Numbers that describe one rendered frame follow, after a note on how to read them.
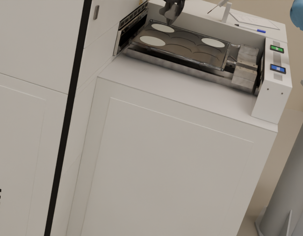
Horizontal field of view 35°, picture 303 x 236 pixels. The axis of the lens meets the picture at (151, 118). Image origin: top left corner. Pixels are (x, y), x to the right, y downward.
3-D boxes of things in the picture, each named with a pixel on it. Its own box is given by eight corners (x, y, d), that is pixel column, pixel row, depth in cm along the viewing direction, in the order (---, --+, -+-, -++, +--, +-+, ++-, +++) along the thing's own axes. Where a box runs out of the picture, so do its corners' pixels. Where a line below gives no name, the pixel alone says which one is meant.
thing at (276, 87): (250, 116, 162) (264, 78, 156) (255, 67, 211) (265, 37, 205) (277, 124, 161) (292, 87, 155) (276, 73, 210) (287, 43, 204)
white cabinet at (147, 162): (61, 257, 198) (96, 77, 162) (124, 151, 284) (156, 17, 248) (211, 310, 192) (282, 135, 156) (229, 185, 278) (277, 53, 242)
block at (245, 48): (238, 51, 206) (240, 44, 204) (239, 49, 209) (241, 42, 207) (256, 56, 205) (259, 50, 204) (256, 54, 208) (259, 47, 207)
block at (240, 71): (233, 75, 177) (235, 67, 176) (234, 72, 180) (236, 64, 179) (254, 81, 176) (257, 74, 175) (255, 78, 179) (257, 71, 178)
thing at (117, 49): (111, 54, 176) (117, 29, 172) (140, 27, 215) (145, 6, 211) (116, 55, 176) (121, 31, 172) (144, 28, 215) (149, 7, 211)
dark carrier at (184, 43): (131, 41, 179) (131, 40, 179) (151, 21, 210) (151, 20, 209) (220, 68, 175) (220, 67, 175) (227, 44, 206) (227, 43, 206)
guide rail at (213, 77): (125, 55, 186) (127, 48, 185) (126, 54, 188) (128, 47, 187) (250, 93, 181) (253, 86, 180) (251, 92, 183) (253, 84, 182)
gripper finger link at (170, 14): (158, 25, 182) (164, 1, 178) (170, 25, 185) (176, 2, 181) (163, 27, 180) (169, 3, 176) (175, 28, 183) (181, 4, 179)
